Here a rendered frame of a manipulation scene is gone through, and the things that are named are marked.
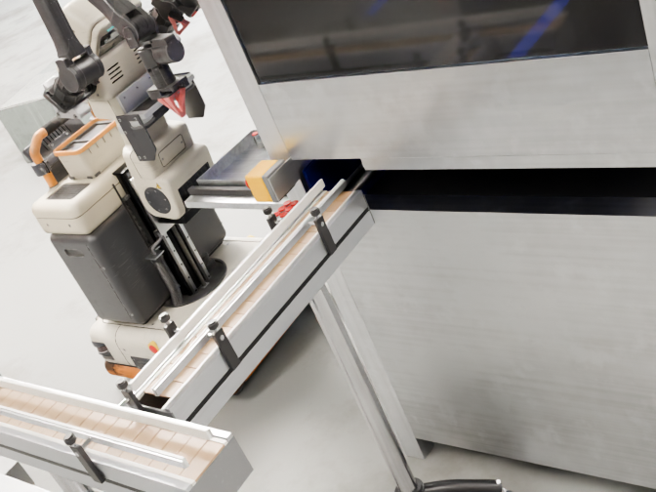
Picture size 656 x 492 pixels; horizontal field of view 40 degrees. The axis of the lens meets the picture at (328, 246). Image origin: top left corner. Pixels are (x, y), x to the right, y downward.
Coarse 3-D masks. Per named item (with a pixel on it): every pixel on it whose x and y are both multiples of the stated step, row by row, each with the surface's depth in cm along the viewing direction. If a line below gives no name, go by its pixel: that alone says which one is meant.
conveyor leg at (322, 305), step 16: (320, 304) 200; (320, 320) 203; (336, 320) 203; (336, 336) 204; (336, 352) 207; (352, 352) 208; (352, 368) 209; (352, 384) 212; (368, 384) 214; (368, 400) 215; (368, 416) 217; (384, 416) 219; (384, 432) 220; (384, 448) 223; (400, 448) 226; (400, 464) 226; (400, 480) 228
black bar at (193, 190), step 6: (192, 186) 246; (198, 186) 244; (204, 186) 243; (210, 186) 242; (216, 186) 240; (222, 186) 239; (228, 186) 237; (234, 186) 236; (240, 186) 235; (246, 186) 233; (192, 192) 245; (198, 192) 244; (204, 192) 242; (210, 192) 241; (216, 192) 240; (222, 192) 238; (228, 192) 237; (234, 192) 235; (240, 192) 234; (246, 192) 233
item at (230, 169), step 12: (252, 132) 260; (240, 144) 257; (252, 144) 259; (228, 156) 253; (240, 156) 256; (252, 156) 253; (264, 156) 250; (216, 168) 250; (228, 168) 252; (240, 168) 249; (252, 168) 246; (204, 180) 243; (216, 180) 240; (228, 180) 237; (240, 180) 234
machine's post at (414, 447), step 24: (216, 0) 189; (216, 24) 194; (240, 48) 194; (240, 72) 199; (264, 120) 205; (264, 144) 210; (288, 192) 216; (336, 288) 230; (360, 336) 237; (384, 384) 246; (408, 432) 254
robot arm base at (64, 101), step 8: (56, 80) 258; (48, 88) 260; (56, 88) 257; (64, 88) 256; (48, 96) 258; (56, 96) 260; (64, 96) 257; (72, 96) 258; (80, 96) 261; (88, 96) 266; (56, 104) 259; (64, 104) 259; (72, 104) 261; (64, 112) 260
